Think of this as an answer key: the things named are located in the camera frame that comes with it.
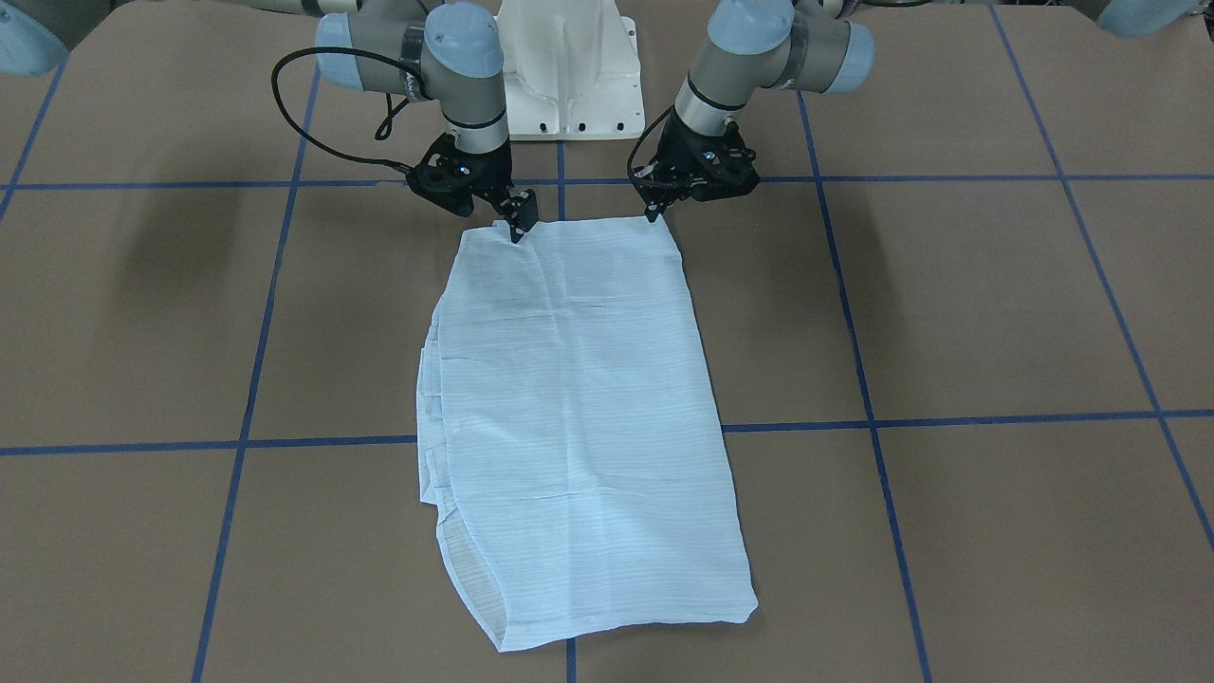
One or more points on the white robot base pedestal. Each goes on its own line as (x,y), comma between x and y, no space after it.
(572,71)

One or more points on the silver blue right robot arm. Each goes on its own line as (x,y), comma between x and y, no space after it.
(424,51)

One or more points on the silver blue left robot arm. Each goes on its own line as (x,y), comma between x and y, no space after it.
(803,46)

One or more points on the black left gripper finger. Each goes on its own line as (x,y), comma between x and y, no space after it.
(654,211)

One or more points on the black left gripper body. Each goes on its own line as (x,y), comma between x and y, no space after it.
(675,142)

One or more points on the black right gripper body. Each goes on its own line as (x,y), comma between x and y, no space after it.
(490,175)

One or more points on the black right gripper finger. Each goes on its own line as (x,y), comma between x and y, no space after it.
(521,212)

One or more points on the light blue button-up shirt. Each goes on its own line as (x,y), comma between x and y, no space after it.
(569,440)

